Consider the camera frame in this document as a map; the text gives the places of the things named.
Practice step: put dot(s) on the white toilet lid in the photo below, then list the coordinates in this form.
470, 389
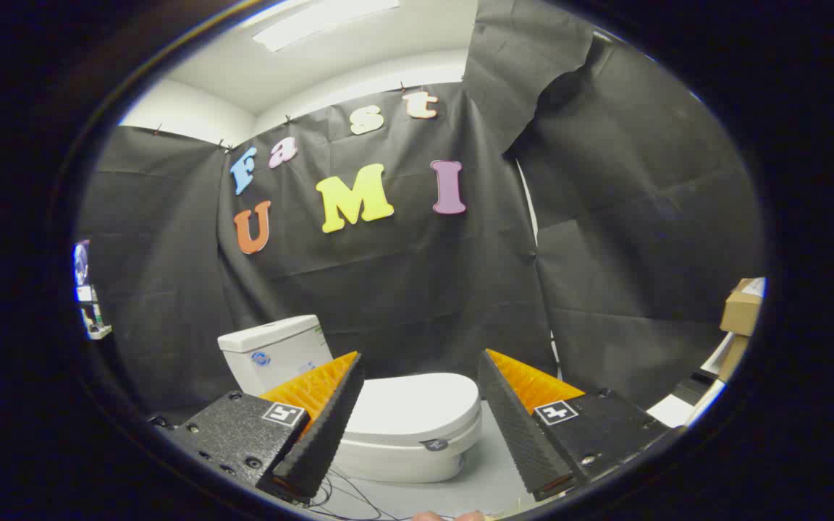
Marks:
417, 401

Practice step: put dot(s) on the brown cardboard box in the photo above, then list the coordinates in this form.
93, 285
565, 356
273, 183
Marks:
732, 358
741, 307

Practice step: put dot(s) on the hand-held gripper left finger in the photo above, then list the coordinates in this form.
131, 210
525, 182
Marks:
326, 434

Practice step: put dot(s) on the cluttered white shelf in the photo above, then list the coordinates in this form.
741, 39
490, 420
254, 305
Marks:
91, 304

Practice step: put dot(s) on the white toilet seat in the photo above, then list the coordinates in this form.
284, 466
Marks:
388, 447

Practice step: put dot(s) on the white flat sheet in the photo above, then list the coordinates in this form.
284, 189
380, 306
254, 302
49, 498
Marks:
674, 412

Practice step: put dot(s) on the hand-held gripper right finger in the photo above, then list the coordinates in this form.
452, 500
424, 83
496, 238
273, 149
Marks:
518, 434

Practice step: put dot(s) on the black backdrop cloth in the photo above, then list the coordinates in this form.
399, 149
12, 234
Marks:
424, 289

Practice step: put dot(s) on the white toilet with tank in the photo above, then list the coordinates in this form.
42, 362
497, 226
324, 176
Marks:
272, 354

